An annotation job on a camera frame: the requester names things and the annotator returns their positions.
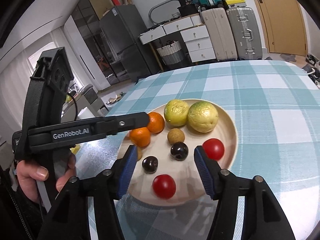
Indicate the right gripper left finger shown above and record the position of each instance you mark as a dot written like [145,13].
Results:
[68,217]

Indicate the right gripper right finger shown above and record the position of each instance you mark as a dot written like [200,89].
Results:
[263,215]

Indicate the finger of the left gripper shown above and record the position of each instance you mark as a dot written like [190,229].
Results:
[113,125]

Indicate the dark cherry front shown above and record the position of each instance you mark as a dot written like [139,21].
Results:
[150,164]

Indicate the dark cherry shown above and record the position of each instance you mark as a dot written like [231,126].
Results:
[179,151]
[150,164]

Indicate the brown longan fruit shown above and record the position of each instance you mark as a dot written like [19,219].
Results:
[175,135]

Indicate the dark cherry back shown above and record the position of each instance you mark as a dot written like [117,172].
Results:
[179,151]

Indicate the red cherry tomato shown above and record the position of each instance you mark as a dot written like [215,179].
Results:
[214,149]
[164,186]

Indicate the left human hand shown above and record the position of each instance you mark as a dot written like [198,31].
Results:
[28,172]

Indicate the orange mandarin front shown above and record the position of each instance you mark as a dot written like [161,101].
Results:
[140,137]

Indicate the orange mandarin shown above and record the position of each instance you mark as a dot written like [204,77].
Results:
[156,123]
[140,137]

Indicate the orange mandarin back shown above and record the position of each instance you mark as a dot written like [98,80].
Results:
[156,123]

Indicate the green yellow citrus left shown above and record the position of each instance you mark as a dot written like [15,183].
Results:
[176,112]

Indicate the green yellow citrus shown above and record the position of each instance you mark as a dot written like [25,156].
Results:
[203,116]
[176,112]

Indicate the cream round plate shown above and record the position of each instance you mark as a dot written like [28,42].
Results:
[188,182]

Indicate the green yellow citrus right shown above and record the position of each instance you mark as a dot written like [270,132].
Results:
[203,116]

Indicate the woven laundry basket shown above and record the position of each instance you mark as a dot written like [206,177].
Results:
[171,53]

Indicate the black refrigerator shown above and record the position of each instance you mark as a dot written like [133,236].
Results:
[122,26]

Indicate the teal checked tablecloth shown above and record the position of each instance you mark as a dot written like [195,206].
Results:
[275,108]

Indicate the black glass cabinet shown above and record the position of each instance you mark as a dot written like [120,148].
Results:
[107,67]

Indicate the white drawer desk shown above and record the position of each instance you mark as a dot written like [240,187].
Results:
[194,35]

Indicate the beige suitcase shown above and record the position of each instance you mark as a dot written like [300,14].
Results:
[220,33]

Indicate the silver aluminium suitcase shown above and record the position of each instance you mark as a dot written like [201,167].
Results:
[246,33]

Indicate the wooden door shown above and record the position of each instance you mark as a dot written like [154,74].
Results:
[284,26]

